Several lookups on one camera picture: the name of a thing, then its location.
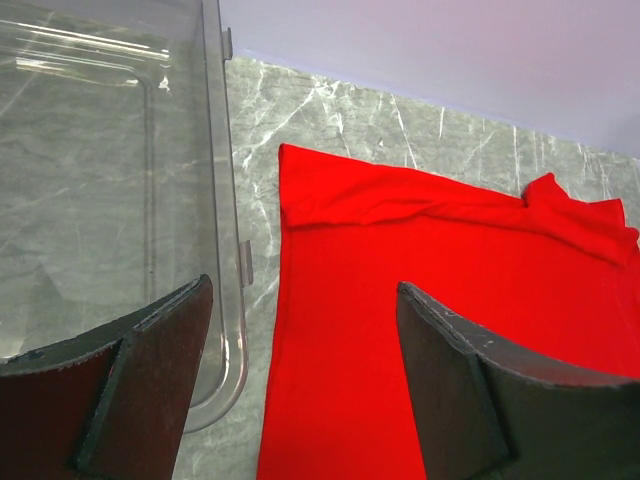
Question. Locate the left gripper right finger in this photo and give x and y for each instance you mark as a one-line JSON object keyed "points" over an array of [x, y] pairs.
{"points": [[485, 407]]}

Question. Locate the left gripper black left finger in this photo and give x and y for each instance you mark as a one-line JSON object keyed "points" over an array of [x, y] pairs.
{"points": [[110, 403]]}

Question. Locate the red t shirt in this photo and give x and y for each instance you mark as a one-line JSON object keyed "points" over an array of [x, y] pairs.
{"points": [[550, 273]]}

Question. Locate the clear plastic bin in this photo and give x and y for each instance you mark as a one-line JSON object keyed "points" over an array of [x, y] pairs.
{"points": [[117, 178]]}

